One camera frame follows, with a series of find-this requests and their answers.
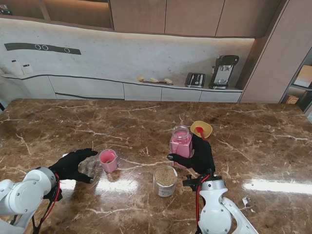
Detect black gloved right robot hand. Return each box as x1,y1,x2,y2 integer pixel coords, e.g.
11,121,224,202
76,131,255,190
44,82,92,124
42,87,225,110
167,135,216,176

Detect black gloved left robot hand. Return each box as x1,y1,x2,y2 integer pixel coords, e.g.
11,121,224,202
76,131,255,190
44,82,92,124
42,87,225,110
48,148,98,184

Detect clear airtight container white lid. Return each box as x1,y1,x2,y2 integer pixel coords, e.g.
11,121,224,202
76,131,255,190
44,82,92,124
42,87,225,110
169,124,194,169

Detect red plastic scoop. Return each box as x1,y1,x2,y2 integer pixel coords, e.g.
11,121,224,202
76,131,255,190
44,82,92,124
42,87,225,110
196,126,207,141

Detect yellow plastic bowl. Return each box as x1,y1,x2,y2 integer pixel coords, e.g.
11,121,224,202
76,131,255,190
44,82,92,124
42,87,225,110
190,120,213,139

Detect pink plastic measuring cup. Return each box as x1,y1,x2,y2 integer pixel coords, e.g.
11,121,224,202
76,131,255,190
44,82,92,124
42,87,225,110
98,149,119,174

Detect clear grain jar with label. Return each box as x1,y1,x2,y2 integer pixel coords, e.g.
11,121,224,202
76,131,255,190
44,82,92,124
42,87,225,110
153,165,178,197

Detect black silver toaster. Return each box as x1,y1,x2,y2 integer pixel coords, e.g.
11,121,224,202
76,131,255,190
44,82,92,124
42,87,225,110
184,72,206,88

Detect white counter with drawers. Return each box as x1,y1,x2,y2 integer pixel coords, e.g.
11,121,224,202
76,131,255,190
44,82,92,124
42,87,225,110
0,72,244,103

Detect dark serving board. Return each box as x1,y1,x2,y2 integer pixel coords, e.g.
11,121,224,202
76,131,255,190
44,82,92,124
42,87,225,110
142,80,174,86

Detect black espresso machine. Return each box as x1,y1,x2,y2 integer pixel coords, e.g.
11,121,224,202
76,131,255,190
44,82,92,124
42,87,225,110
208,54,239,90

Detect orange printed box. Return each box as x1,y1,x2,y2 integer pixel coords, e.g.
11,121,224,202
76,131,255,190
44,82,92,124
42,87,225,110
285,94,299,105

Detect tall white bottle black cap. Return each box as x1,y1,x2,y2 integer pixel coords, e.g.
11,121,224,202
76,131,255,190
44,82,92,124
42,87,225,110
11,59,22,76

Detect brown tall cabinet panel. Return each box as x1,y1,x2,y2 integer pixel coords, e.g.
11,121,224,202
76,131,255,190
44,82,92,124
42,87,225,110
238,0,312,104

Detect beige cardboard box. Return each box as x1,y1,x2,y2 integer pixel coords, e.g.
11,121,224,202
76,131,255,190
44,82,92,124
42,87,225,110
293,65,312,88

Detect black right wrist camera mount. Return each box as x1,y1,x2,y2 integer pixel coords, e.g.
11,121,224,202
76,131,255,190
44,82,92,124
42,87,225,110
182,174,203,193

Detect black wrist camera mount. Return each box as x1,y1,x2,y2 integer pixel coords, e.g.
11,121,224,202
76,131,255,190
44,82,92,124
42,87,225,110
43,187,63,201
182,174,203,193

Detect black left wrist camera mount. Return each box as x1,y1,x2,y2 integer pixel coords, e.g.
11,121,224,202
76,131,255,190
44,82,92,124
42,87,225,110
43,187,63,201

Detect red black left arm cables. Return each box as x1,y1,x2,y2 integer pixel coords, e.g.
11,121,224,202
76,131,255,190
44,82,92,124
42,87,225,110
9,173,63,234

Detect red black arm cables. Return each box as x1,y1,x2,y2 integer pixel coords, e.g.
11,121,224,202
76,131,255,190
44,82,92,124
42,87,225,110
195,174,212,234
9,173,63,234

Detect red black right arm cables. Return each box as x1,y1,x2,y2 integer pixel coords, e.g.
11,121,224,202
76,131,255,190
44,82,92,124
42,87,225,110
195,174,212,234

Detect black wall panel with rings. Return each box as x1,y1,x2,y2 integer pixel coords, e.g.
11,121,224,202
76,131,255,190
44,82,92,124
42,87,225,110
4,42,81,56

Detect brown wooden wall cabinets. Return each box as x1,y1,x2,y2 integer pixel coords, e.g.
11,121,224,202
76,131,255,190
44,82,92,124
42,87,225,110
0,0,288,39

